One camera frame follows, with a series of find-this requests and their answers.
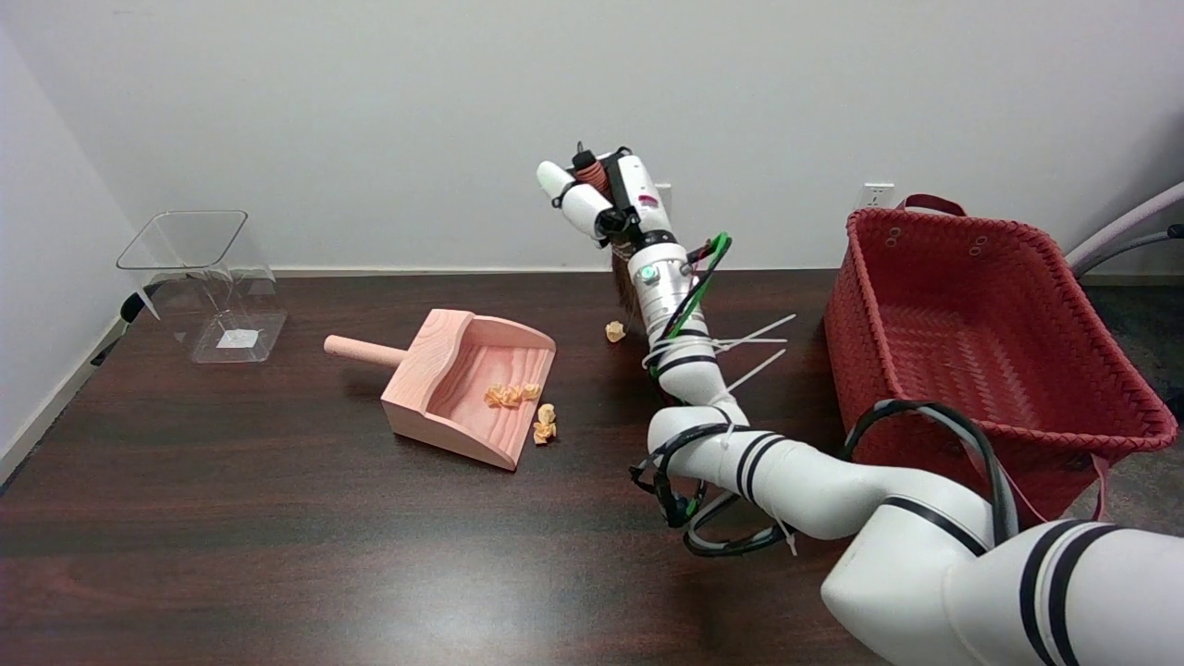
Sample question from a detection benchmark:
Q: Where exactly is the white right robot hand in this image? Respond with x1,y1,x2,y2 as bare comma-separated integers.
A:
536,146,678,249

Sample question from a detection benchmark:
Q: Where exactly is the small brown bristle broom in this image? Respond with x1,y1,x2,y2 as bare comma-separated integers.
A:
569,142,653,341

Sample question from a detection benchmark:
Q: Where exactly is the pink wooden dustpan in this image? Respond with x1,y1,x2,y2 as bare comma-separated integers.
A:
324,309,558,472

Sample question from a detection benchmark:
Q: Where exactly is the red woven basket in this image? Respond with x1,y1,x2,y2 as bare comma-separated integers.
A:
823,194,1178,524

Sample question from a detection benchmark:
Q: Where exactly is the clear plastic container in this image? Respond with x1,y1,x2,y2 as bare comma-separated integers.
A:
116,210,288,364

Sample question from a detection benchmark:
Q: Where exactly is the pale curved chair tube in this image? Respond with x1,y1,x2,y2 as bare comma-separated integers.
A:
1064,180,1184,271

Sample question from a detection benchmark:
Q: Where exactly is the dark curved chair tube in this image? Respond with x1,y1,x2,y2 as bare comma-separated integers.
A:
1073,225,1184,278

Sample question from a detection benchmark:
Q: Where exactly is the green robot cable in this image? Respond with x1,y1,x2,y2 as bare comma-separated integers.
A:
647,231,734,371

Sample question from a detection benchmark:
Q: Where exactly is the large black looped cable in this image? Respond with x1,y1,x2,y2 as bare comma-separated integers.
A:
842,400,1018,547

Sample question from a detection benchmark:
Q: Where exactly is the black elbow cable loop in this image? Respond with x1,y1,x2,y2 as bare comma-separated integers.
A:
629,425,796,558

